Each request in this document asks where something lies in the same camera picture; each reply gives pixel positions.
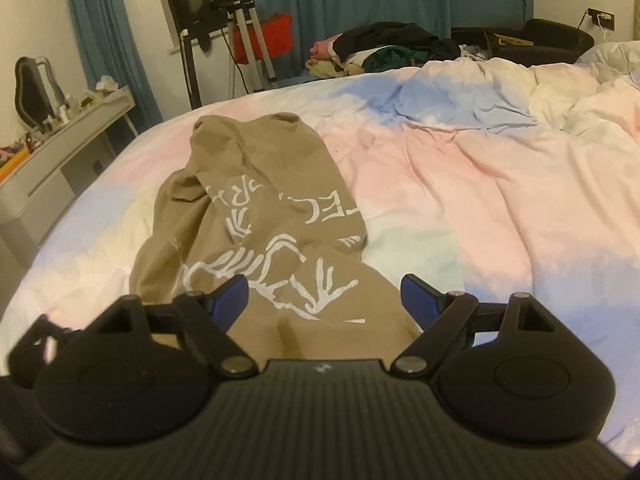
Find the wavy black vanity mirror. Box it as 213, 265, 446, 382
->
14, 56, 65, 131

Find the black armchair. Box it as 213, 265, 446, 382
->
451, 18, 594, 67

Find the red bag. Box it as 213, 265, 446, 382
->
231, 13, 294, 65

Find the black floor stand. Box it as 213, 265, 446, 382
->
175, 0, 210, 110

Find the wall power socket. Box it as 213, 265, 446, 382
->
587, 8, 615, 32

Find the pile of dark clothes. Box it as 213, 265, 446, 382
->
306, 22, 461, 79

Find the teal curtain left panel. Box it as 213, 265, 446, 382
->
67, 0, 163, 131

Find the silver tripod stand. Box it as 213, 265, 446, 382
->
209, 0, 278, 92

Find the tan printed t-shirt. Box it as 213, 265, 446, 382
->
129, 113, 418, 363

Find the white dressing table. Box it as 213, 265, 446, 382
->
1, 87, 138, 268

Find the orange tray with items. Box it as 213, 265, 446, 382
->
0, 146, 30, 182

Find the pastel tie-dye duvet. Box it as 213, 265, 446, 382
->
1, 42, 639, 463

